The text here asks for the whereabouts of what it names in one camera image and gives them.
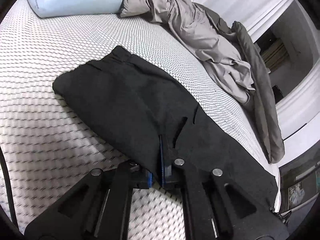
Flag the black pants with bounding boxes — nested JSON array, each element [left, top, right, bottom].
[[52, 46, 279, 209]]

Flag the white honeycomb mattress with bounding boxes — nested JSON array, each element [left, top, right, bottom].
[[1, 0, 281, 232]]

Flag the dark shelf with items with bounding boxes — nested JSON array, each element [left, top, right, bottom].
[[279, 150, 319, 213]]

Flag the grey green duvet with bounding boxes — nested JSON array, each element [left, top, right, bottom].
[[120, 0, 285, 164]]

